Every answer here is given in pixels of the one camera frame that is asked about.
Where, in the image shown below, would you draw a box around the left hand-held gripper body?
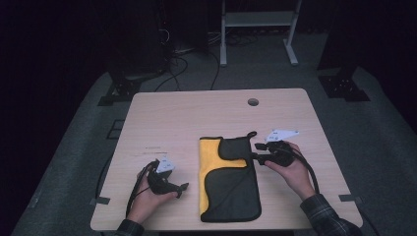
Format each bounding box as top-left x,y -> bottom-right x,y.
147,156 -> 181,197

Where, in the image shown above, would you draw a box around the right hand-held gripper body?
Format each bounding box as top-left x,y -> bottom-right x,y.
262,128 -> 300,168

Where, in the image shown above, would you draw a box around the black and yellow cloth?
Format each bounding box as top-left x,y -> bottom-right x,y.
199,131 -> 263,224

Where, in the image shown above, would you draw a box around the person's left hand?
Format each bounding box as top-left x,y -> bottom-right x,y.
127,166 -> 180,225

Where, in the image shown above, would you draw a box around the person's right hand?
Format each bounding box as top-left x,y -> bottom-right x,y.
264,141 -> 318,202

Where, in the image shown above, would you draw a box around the grey tape strip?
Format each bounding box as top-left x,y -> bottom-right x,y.
89,196 -> 111,207
338,194 -> 364,205

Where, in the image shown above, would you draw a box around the black stand base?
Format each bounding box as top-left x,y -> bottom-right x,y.
318,67 -> 372,103
97,72 -> 143,107

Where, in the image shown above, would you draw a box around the white metal stand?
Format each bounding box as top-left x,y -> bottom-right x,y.
219,0 -> 303,68

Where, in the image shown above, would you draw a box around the left hand-held gripper cable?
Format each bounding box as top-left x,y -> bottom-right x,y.
125,159 -> 159,218

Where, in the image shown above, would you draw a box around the hand-held gripper cable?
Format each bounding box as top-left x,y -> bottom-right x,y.
288,147 -> 321,195
125,159 -> 159,218

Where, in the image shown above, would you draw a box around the right hand-held gripper cable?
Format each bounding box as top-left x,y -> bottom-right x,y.
288,147 -> 321,195

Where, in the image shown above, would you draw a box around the black cable beside table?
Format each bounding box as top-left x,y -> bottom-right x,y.
94,153 -> 114,201

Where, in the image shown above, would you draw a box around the black floor cables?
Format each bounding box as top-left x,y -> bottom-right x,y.
153,29 -> 260,92

